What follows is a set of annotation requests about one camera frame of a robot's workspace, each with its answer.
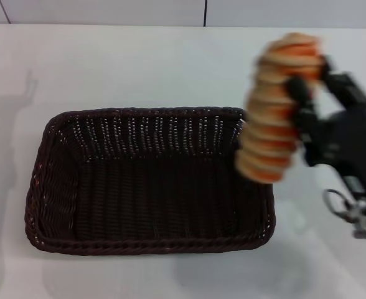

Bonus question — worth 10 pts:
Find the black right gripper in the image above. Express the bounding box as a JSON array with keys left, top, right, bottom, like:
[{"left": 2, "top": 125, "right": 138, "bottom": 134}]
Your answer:
[{"left": 285, "top": 55, "right": 366, "bottom": 219}]

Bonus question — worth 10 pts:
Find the sliced bread loaf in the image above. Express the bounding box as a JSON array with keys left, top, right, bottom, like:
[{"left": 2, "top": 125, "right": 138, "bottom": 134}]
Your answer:
[{"left": 235, "top": 32, "right": 326, "bottom": 184}]

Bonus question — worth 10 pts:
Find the dark brown woven basket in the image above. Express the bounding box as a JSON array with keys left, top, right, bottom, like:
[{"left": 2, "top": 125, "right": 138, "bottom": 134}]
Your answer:
[{"left": 24, "top": 107, "right": 278, "bottom": 257}]

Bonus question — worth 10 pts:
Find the grey looped cable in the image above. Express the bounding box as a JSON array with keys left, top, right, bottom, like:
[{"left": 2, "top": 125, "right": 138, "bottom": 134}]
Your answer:
[{"left": 322, "top": 188, "right": 366, "bottom": 225}]

